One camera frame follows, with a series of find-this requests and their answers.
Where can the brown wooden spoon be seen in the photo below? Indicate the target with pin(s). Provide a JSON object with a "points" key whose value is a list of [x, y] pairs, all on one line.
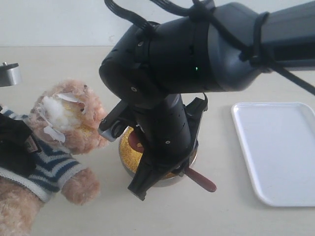
{"points": [[195, 176]]}

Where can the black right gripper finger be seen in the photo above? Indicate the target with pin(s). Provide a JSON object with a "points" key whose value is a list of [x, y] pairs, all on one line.
{"points": [[180, 170], [151, 169]]}

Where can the metal bowl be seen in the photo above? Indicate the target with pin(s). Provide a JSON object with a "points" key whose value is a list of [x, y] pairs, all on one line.
{"points": [[168, 180]]}

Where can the white rectangular plastic tray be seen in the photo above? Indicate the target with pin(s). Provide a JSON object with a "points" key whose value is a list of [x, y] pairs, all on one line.
{"points": [[278, 145]]}

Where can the yellow millet grains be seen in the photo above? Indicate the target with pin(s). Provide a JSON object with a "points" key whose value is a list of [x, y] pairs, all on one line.
{"points": [[130, 150]]}

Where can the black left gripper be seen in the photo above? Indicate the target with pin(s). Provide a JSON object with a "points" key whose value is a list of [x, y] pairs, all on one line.
{"points": [[13, 152]]}

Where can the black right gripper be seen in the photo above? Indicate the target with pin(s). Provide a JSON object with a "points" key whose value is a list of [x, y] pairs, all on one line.
{"points": [[150, 71]]}

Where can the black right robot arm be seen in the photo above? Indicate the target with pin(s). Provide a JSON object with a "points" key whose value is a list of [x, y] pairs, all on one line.
{"points": [[208, 48]]}

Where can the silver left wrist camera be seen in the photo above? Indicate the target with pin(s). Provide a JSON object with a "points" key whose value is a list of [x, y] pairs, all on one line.
{"points": [[10, 74]]}

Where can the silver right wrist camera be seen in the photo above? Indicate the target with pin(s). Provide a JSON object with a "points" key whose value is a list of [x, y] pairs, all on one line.
{"points": [[113, 125]]}

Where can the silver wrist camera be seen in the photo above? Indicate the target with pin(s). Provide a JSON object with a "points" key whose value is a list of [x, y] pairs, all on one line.
{"points": [[113, 125], [10, 74]]}

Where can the tan teddy bear striped shirt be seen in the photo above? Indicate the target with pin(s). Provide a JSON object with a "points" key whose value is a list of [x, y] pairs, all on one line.
{"points": [[64, 123]]}

